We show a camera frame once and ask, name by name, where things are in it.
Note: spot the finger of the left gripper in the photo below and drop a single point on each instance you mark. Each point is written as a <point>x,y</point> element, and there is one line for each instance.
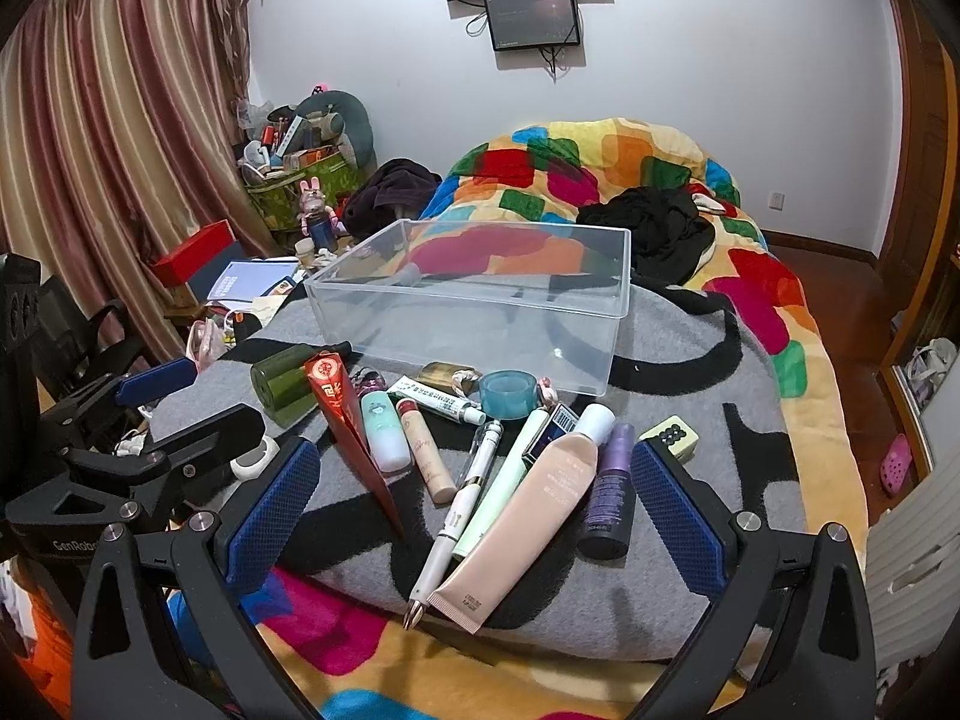
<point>213,442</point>
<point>156,383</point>

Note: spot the colourful patchwork duvet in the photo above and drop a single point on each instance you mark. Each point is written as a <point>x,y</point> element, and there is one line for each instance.
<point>356,661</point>

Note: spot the grey neck pillow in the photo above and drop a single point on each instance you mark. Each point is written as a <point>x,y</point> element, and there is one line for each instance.
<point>339,119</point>

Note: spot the braided rope keychain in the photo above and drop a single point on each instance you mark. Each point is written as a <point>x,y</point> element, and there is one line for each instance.
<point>548,398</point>

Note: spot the white suitcase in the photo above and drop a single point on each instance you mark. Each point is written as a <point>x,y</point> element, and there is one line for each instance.
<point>912,569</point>

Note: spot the blue staples box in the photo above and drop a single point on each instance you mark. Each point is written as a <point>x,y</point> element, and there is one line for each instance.
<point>561,421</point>

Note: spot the black clothes pile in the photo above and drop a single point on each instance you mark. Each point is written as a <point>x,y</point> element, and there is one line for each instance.
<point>669,238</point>

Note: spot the pink croc shoe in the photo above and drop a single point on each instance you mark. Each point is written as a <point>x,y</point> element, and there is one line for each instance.
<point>895,465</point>

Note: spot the purple spray bottle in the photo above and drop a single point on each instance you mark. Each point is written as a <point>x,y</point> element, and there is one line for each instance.
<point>606,532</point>

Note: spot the mint green bottle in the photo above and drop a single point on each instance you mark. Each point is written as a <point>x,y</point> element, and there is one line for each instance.
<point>384,433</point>

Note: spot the green spray bottle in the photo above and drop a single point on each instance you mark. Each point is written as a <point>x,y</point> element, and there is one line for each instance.
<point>280,383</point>

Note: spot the red box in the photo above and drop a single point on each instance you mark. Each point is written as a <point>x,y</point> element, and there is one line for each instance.
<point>184,262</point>

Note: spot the white ointment tube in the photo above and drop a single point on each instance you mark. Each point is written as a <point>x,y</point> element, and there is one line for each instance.
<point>453,407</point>

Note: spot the small wall monitor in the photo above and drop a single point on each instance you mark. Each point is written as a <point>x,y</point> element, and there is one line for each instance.
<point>533,24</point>

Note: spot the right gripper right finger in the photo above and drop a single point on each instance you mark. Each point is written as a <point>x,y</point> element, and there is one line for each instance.
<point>787,631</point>

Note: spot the large beige cream tube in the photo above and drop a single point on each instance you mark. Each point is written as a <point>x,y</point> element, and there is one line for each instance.
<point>552,488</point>

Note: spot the blue white book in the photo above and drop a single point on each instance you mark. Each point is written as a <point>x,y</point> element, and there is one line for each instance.
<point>246,280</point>

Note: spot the clear plastic storage box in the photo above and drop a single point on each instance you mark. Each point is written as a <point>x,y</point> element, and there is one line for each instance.
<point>545,298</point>

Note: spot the pale green tube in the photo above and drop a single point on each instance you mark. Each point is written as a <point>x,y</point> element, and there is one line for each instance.
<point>504,485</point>

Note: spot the green mahjong tile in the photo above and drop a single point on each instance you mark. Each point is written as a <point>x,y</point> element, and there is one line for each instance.
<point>676,435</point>

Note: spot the dark purple clothes pile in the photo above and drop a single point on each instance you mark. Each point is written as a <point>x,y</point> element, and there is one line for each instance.
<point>400,188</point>

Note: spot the grey black blanket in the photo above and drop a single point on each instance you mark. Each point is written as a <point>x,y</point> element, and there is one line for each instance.
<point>597,561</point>

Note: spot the green storage bag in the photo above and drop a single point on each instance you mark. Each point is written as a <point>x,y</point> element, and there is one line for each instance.
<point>277,199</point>

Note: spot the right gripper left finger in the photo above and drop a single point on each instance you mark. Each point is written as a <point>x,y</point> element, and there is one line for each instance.
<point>128,660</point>

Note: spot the striped curtain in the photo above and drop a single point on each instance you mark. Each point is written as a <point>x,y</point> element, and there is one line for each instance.
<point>118,129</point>

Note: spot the red tea packet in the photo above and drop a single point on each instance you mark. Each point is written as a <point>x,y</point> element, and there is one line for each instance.
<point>332,388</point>

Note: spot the white pen device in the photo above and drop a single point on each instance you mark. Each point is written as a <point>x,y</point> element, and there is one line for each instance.
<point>458,517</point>

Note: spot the teal tape roll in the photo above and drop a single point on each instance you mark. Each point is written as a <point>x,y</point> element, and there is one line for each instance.
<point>508,395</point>

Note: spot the rabbit doll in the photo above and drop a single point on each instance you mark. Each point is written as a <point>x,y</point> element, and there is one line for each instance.
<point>317,218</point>

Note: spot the beige tube red cap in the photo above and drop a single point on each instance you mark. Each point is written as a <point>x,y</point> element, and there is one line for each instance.
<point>425,452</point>

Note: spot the white tape roll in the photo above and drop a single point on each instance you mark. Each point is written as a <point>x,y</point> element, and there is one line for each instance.
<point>251,464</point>

